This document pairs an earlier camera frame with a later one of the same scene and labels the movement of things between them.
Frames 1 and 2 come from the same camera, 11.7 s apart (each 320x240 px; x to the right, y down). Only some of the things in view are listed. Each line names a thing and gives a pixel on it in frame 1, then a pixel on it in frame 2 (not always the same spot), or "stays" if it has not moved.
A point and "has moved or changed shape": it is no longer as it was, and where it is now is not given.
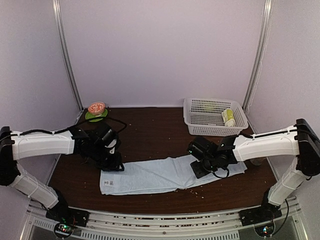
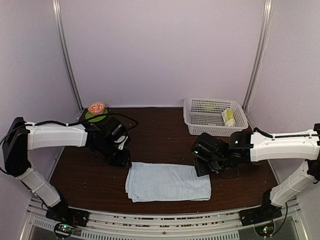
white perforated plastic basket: x=213 y=117 stays
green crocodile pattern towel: x=228 y=117 stays
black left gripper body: x=110 y=164 -> x=114 y=158
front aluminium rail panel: x=164 y=224 stays
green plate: x=94 y=118 stays
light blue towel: x=164 y=174 has moved or changed shape
